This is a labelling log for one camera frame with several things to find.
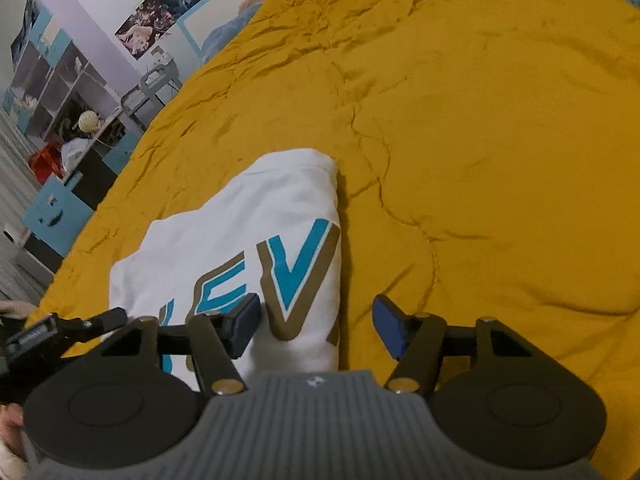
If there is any round cream lamp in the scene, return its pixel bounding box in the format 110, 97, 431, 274
77, 110, 101, 134

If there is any red bag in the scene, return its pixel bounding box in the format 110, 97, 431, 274
28, 142, 64, 184

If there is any blue pillow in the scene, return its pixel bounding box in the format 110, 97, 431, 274
201, 0, 265, 64

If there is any mustard yellow bedspread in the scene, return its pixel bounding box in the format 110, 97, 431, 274
36, 0, 639, 479

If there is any white shelf unit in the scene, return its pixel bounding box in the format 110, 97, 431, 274
2, 0, 138, 148

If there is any person's hand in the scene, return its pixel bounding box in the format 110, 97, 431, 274
0, 403, 28, 480

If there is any white printed t-shirt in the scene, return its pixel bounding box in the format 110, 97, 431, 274
108, 148, 342, 382

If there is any grey metal trolley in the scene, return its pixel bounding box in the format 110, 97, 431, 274
120, 58, 182, 129

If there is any blue desk with drawers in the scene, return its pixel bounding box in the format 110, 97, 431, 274
23, 130, 139, 258

